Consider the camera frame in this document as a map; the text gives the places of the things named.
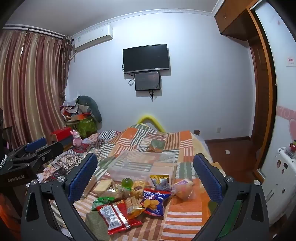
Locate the small black wall monitor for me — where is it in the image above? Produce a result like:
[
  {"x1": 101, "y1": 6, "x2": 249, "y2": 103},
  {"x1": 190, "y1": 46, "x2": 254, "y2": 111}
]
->
[{"x1": 134, "y1": 71, "x2": 161, "y2": 91}]

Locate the pink plush toy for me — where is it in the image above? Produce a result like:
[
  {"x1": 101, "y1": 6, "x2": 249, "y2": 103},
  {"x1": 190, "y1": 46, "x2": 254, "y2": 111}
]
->
[{"x1": 72, "y1": 130, "x2": 83, "y2": 147}]

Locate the green jelly cup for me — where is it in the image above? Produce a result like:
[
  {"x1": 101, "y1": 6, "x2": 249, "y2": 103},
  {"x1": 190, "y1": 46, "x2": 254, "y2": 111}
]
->
[{"x1": 122, "y1": 177, "x2": 134, "y2": 189}]

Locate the beige fleece blanket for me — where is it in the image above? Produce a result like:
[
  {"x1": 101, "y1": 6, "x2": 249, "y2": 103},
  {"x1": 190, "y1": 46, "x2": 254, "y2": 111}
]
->
[{"x1": 191, "y1": 133, "x2": 225, "y2": 178}]

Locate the orange box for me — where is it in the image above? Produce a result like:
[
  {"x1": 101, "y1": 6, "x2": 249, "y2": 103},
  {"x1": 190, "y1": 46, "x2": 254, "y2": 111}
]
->
[{"x1": 70, "y1": 113, "x2": 93, "y2": 122}]

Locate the orange snack packet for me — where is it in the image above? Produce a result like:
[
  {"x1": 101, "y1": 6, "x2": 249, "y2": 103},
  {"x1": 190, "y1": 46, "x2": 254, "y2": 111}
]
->
[{"x1": 124, "y1": 197, "x2": 146, "y2": 219}]

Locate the clear fried snack bag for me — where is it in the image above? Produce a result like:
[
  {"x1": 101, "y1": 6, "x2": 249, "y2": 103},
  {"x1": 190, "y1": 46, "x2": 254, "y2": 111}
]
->
[{"x1": 130, "y1": 179, "x2": 151, "y2": 197}]

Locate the green patterned box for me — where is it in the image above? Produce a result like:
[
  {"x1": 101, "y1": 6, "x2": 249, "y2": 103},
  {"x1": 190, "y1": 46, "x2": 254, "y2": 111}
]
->
[{"x1": 75, "y1": 117, "x2": 97, "y2": 138}]

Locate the clear bread packet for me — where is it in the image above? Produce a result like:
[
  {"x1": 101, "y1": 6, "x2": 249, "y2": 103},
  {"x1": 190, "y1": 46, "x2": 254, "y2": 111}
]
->
[{"x1": 92, "y1": 179, "x2": 126, "y2": 201}]

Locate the green snack packet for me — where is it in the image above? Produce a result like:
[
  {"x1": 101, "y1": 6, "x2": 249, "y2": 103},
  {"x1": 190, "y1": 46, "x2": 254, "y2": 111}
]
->
[{"x1": 92, "y1": 197, "x2": 115, "y2": 211}]

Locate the wooden overhead cabinet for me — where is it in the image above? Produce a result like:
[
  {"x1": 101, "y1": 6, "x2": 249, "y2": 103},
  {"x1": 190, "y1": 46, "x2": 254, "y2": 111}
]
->
[{"x1": 214, "y1": 0, "x2": 256, "y2": 42}]

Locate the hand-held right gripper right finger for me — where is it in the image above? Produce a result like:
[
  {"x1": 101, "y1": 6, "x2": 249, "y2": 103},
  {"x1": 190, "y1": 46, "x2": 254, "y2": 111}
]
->
[{"x1": 192, "y1": 153, "x2": 270, "y2": 241}]

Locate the clear plastic box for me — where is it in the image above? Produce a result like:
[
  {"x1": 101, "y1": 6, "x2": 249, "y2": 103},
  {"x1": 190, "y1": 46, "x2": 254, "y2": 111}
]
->
[{"x1": 107, "y1": 151, "x2": 176, "y2": 186}]

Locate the blue cookie packet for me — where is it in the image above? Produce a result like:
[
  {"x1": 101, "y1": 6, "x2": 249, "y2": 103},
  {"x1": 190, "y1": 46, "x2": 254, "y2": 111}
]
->
[{"x1": 140, "y1": 188, "x2": 172, "y2": 217}]

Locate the clear pink snack bag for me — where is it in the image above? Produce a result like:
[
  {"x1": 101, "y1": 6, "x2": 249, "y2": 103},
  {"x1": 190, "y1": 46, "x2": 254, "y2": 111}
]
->
[{"x1": 171, "y1": 178, "x2": 197, "y2": 201}]

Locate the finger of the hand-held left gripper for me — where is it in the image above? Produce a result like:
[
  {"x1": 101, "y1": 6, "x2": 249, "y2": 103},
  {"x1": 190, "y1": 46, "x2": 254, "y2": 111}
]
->
[
  {"x1": 13, "y1": 142, "x2": 64, "y2": 167},
  {"x1": 9, "y1": 137, "x2": 48, "y2": 160}
]

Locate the yellow foam tube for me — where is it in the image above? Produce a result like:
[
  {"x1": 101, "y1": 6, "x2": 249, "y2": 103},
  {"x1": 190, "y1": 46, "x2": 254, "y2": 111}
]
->
[{"x1": 136, "y1": 114, "x2": 167, "y2": 132}]

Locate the striped brown curtain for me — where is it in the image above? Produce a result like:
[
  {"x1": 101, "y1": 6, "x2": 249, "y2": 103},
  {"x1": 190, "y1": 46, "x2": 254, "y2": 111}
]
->
[{"x1": 0, "y1": 29, "x2": 73, "y2": 150}]

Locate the red snack packet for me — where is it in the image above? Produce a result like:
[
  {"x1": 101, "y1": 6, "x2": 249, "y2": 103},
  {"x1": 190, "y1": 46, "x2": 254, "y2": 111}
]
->
[{"x1": 96, "y1": 202, "x2": 142, "y2": 235}]

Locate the orange striped patchwork blanket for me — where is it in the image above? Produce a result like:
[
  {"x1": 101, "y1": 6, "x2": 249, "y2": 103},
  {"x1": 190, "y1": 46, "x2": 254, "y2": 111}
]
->
[{"x1": 37, "y1": 124, "x2": 223, "y2": 241}]

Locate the white air conditioner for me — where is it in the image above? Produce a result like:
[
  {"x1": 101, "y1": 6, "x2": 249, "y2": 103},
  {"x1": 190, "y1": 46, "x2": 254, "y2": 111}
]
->
[{"x1": 73, "y1": 25, "x2": 113, "y2": 52}]

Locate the person's left forearm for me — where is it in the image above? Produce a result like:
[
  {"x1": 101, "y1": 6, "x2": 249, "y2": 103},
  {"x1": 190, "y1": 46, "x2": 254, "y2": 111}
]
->
[{"x1": 0, "y1": 191, "x2": 27, "y2": 235}]

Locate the red box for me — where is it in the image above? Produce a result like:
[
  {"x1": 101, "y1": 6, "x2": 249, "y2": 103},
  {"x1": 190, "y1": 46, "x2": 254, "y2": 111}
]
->
[{"x1": 50, "y1": 127, "x2": 74, "y2": 142}]

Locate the brown wooden door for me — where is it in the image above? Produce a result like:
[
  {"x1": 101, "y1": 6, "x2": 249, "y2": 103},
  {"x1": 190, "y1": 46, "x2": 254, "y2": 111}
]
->
[{"x1": 249, "y1": 41, "x2": 271, "y2": 173}]

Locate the black wall television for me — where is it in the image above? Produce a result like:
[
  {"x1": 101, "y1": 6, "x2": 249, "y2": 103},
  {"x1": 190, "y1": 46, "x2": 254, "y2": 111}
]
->
[{"x1": 122, "y1": 44, "x2": 171, "y2": 74}]

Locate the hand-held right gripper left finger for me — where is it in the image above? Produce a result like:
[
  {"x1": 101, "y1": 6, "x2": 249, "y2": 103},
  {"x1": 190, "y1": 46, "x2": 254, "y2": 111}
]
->
[{"x1": 20, "y1": 152, "x2": 109, "y2": 241}]

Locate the checkered patchwork quilt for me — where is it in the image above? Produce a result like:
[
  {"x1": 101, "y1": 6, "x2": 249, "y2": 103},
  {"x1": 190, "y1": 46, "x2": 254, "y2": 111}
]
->
[{"x1": 45, "y1": 130, "x2": 122, "y2": 179}]

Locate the pile of clothes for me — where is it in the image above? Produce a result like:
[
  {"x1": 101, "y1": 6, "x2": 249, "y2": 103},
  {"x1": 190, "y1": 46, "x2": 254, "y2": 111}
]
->
[{"x1": 60, "y1": 100, "x2": 80, "y2": 121}]

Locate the yellow snack packet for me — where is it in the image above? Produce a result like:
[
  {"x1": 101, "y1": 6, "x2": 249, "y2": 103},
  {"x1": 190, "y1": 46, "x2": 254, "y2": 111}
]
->
[{"x1": 150, "y1": 174, "x2": 172, "y2": 193}]

